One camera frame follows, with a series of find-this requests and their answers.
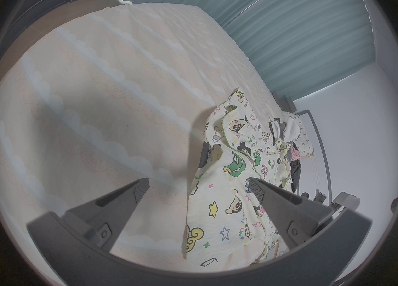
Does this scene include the grey and white garment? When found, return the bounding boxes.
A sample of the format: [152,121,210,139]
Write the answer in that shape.
[269,117,300,147]

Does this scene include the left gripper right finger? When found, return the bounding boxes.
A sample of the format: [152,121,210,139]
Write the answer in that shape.
[249,177,335,253]

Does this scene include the white printed pyjama top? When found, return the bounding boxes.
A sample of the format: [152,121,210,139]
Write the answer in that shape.
[185,87,299,268]

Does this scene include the dark grey ribbed panels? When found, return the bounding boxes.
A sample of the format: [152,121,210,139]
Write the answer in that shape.
[0,0,104,58]

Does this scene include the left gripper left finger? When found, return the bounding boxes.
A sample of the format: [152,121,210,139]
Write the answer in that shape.
[64,177,150,252]

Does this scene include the grey bedside table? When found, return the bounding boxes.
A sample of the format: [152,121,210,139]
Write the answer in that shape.
[271,91,296,113]

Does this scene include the bed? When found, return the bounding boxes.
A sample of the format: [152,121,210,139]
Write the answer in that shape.
[0,2,331,279]

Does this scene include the black garment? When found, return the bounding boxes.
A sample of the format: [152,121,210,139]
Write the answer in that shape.
[289,158,303,193]

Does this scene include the blue-green curtain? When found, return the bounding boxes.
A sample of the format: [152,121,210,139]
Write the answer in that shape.
[101,0,378,99]

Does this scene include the white printed pillow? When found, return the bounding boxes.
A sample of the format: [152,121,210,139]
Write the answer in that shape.
[292,114,314,158]

